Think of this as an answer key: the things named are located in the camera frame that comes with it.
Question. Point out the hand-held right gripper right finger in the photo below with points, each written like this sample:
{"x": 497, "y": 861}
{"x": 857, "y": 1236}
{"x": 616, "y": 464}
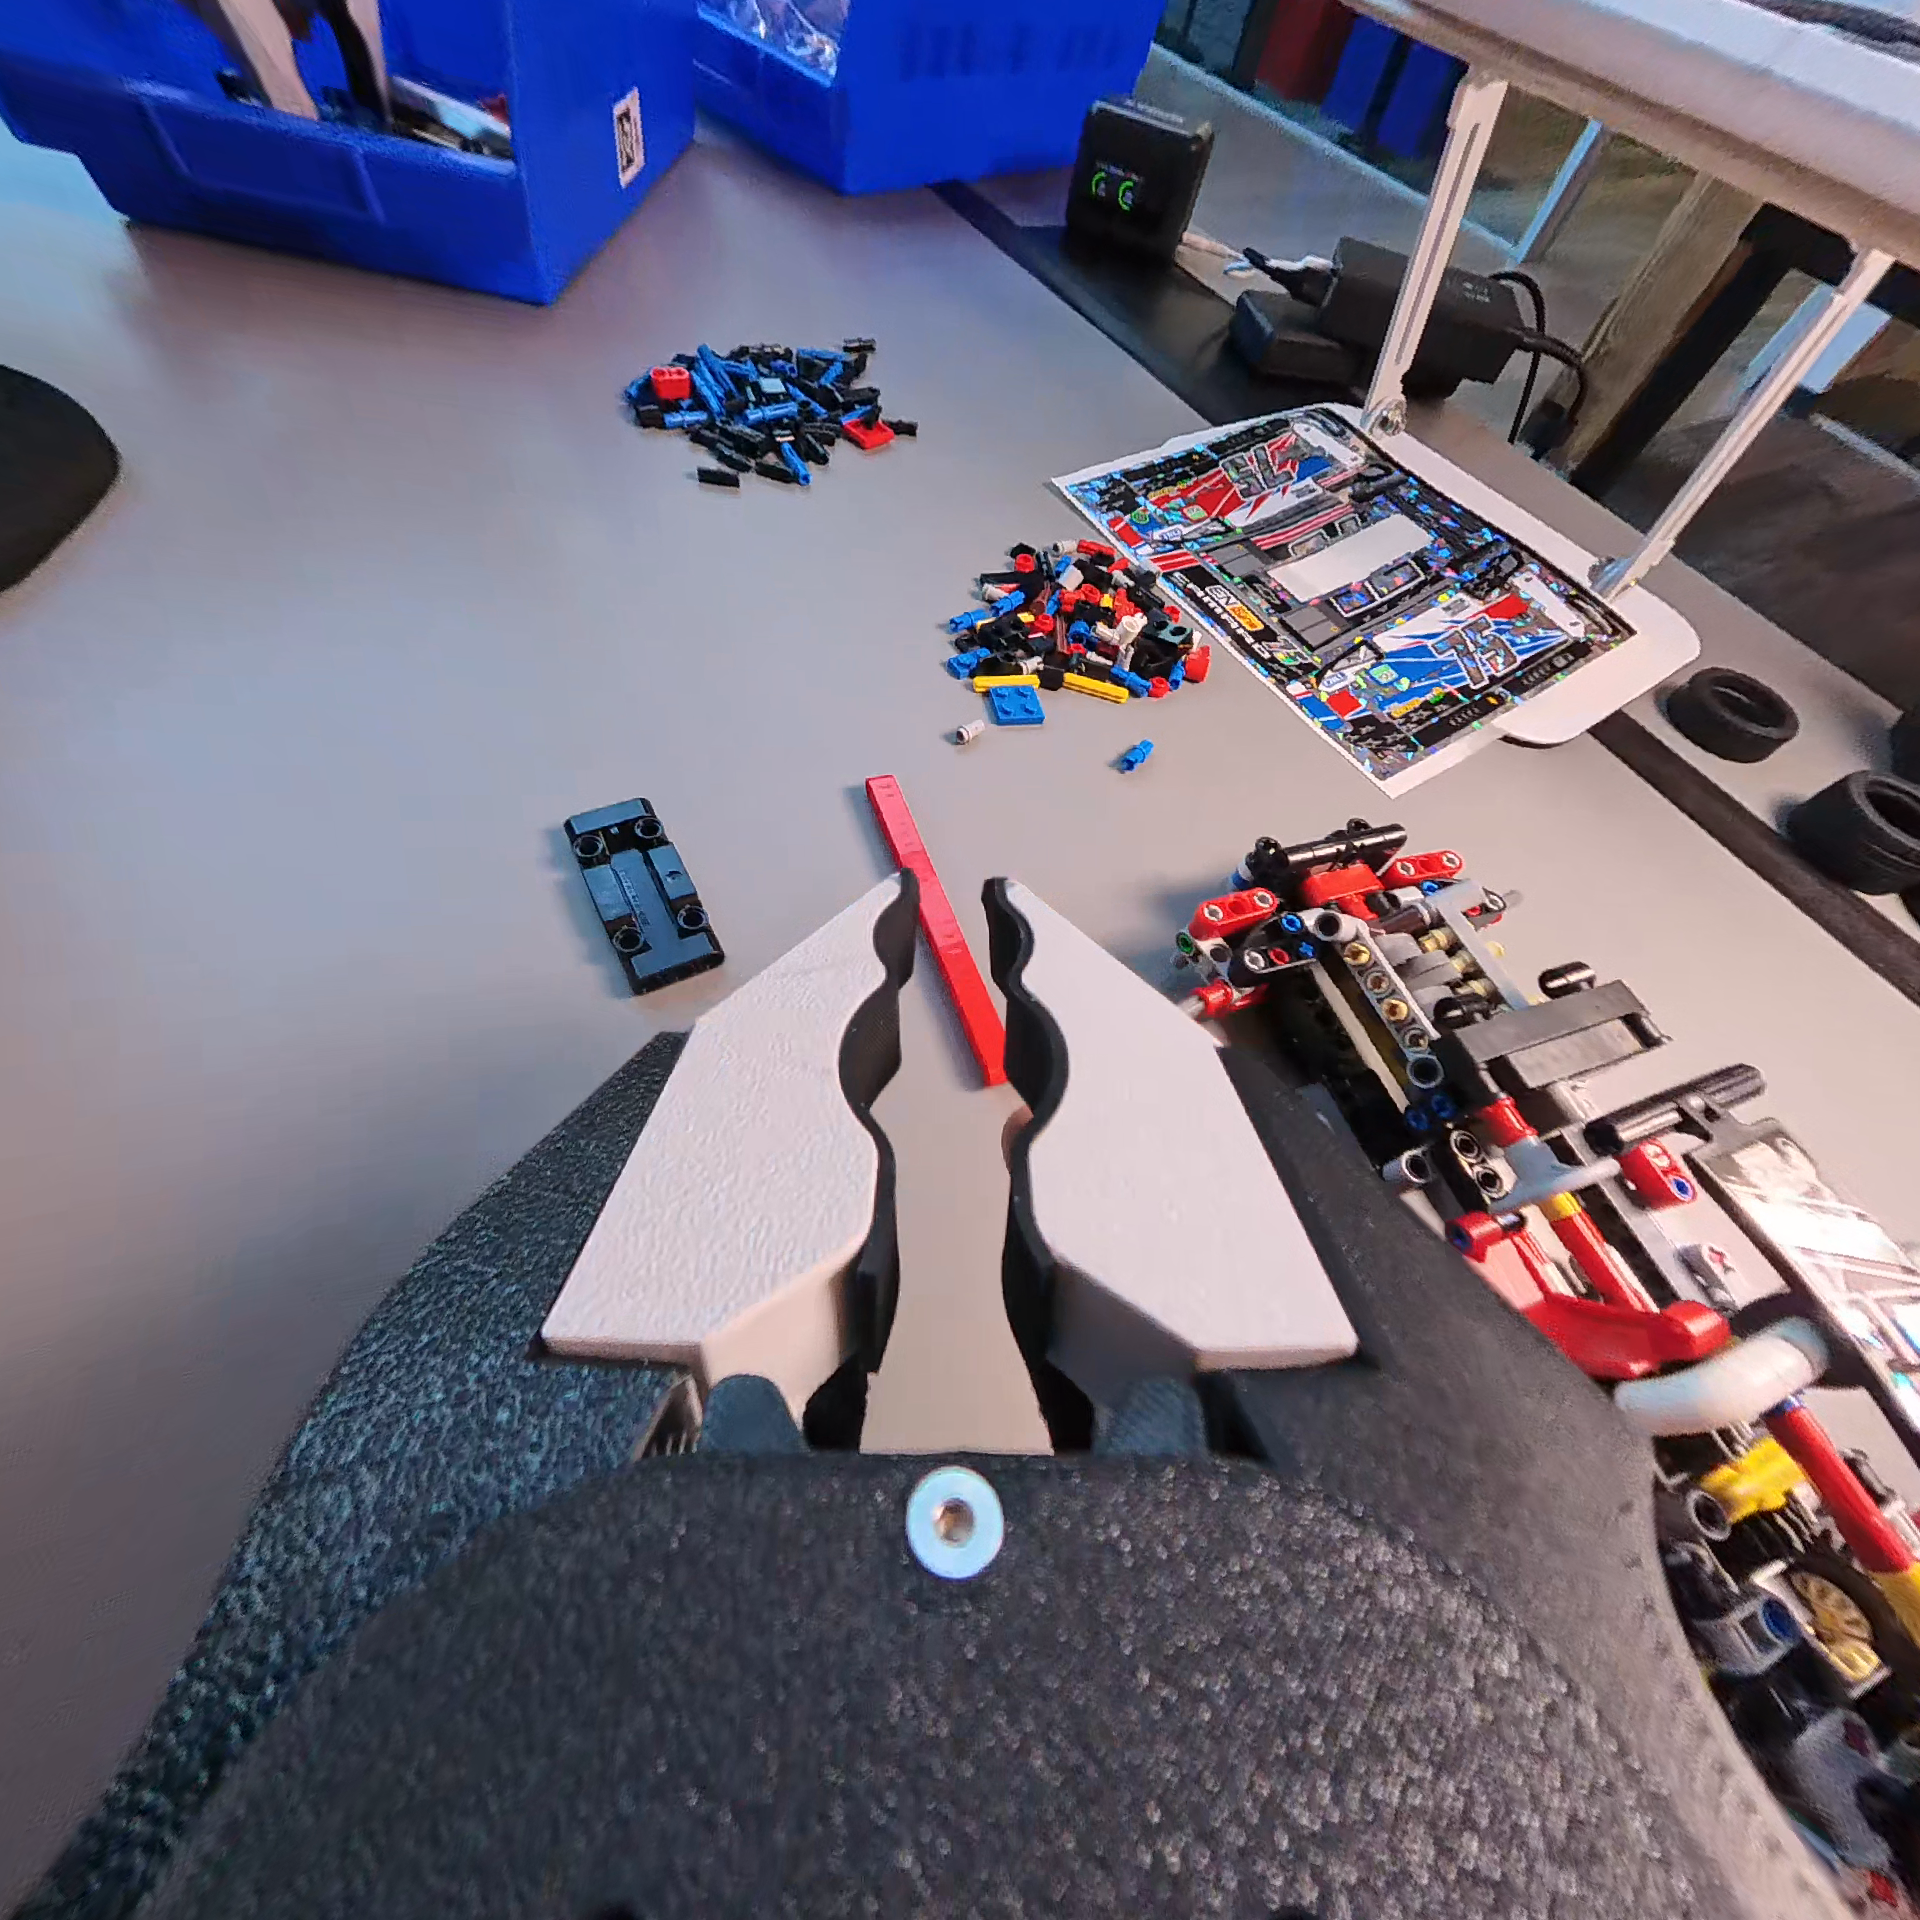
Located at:
{"x": 1155, "y": 1201}

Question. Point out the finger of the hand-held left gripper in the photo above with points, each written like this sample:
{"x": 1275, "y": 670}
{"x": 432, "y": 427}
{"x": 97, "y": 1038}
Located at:
{"x": 363, "y": 61}
{"x": 262, "y": 61}

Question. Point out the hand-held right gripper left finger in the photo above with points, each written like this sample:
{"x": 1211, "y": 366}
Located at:
{"x": 750, "y": 1172}

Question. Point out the heap of large toy parts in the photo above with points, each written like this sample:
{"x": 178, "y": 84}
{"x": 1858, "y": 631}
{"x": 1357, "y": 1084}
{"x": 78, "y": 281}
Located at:
{"x": 450, "y": 129}

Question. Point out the labelled blue storage bin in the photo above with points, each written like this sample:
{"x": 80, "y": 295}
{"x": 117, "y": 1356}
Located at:
{"x": 450, "y": 211}

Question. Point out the black toy panel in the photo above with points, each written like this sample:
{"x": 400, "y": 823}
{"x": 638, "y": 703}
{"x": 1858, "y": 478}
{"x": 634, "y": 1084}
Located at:
{"x": 645, "y": 902}

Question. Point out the long red toy beam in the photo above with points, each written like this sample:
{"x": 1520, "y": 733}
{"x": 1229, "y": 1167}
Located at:
{"x": 922, "y": 886}

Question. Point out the partly built toy car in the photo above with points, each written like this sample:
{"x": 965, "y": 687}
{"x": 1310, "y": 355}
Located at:
{"x": 1500, "y": 1051}

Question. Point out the pile of blue black pins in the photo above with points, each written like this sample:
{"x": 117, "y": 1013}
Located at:
{"x": 779, "y": 412}

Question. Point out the pile of mixed toy bricks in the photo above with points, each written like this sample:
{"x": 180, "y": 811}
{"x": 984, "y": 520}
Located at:
{"x": 1072, "y": 629}

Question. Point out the shiny clear plastic bag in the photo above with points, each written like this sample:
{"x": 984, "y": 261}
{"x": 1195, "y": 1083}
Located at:
{"x": 764, "y": 33}

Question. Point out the loose blue toy pin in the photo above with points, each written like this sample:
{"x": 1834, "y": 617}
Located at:
{"x": 1137, "y": 757}

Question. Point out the black round pad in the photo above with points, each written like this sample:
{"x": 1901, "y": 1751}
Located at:
{"x": 43, "y": 480}

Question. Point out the holographic sticker sheet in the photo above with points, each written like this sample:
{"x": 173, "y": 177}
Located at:
{"x": 1348, "y": 599}

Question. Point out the white book stand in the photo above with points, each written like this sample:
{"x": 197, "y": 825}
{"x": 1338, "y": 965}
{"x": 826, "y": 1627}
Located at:
{"x": 1651, "y": 646}

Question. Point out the black toy tyre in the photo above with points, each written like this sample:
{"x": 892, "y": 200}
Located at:
{"x": 1733, "y": 716}
{"x": 1861, "y": 832}

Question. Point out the black power bank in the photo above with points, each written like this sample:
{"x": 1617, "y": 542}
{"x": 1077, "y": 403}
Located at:
{"x": 1140, "y": 182}

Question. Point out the small black power adapter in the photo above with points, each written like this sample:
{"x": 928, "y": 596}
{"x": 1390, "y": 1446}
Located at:
{"x": 1290, "y": 339}

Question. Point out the wooden leg table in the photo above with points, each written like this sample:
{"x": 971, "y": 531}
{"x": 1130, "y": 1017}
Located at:
{"x": 1694, "y": 301}

